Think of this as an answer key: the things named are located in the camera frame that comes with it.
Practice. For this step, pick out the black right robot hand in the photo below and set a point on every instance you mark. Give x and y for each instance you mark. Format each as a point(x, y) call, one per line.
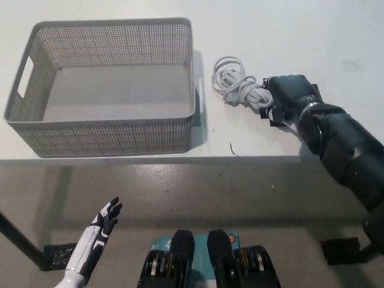
point(291, 93)

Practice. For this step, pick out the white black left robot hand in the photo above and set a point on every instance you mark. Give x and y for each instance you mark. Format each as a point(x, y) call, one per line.
point(90, 240)

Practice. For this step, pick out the black table leg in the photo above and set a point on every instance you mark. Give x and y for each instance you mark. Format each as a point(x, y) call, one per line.
point(18, 240)
point(367, 255)

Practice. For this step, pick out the grey perforated plastic basket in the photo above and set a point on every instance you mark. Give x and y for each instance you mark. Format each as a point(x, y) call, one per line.
point(117, 90)

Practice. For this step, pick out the black teal robot body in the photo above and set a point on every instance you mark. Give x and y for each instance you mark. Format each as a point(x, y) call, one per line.
point(208, 264)

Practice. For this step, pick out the black tape patch on table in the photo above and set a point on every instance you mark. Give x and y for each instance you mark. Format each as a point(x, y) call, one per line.
point(315, 91)

